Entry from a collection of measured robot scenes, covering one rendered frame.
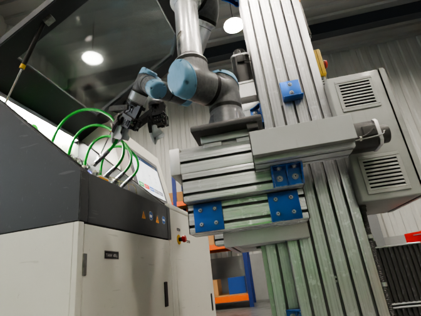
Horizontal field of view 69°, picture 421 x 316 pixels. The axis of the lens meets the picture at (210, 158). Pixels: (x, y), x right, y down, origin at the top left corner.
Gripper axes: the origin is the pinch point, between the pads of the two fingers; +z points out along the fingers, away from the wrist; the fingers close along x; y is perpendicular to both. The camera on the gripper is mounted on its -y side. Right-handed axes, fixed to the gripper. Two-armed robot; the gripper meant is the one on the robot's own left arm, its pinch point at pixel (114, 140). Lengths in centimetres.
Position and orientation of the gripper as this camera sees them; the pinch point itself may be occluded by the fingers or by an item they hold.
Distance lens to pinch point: 145.0
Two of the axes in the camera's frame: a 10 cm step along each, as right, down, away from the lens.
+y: 7.8, 4.8, -4.1
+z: -4.5, 8.8, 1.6
